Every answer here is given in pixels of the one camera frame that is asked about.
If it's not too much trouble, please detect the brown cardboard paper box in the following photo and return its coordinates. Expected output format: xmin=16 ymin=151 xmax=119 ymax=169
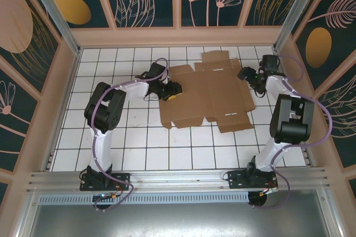
xmin=159 ymin=51 xmax=256 ymax=134

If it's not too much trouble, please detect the small green circuit board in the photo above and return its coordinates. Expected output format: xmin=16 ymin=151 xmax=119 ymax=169
xmin=92 ymin=192 xmax=120 ymax=202

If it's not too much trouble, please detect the grey metal sheet panel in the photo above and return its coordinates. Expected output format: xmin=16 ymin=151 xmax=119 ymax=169
xmin=27 ymin=203 xmax=333 ymax=237

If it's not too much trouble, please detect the aluminium corner post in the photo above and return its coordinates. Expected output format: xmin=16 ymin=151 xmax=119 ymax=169
xmin=272 ymin=0 xmax=318 ymax=51
xmin=22 ymin=0 xmax=81 ymax=56

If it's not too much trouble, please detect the aluminium mounting rail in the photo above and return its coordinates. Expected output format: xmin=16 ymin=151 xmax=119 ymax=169
xmin=26 ymin=167 xmax=333 ymax=193

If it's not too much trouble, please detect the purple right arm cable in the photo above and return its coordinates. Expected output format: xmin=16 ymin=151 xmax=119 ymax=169
xmin=251 ymin=55 xmax=333 ymax=210

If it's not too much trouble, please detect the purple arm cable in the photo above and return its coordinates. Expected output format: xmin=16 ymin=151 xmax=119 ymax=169
xmin=91 ymin=58 xmax=170 ymax=212
xmin=251 ymin=55 xmax=333 ymax=210

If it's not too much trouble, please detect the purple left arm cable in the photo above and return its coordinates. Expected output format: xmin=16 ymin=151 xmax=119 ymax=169
xmin=91 ymin=58 xmax=170 ymax=212

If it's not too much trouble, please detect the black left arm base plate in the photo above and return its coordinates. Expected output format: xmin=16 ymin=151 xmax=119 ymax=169
xmin=80 ymin=172 xmax=131 ymax=192

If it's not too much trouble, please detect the aluminium table side rail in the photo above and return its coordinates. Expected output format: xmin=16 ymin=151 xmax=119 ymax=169
xmin=274 ymin=49 xmax=313 ymax=167
xmin=41 ymin=49 xmax=82 ymax=171

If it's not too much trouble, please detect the grey slotted cable duct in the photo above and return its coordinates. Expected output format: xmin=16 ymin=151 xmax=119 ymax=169
xmin=38 ymin=191 xmax=250 ymax=205

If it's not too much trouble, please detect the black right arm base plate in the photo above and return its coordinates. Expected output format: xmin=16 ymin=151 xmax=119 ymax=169
xmin=227 ymin=170 xmax=278 ymax=190

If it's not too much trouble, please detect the yellow wire connector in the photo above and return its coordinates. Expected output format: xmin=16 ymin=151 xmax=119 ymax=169
xmin=258 ymin=186 xmax=279 ymax=198

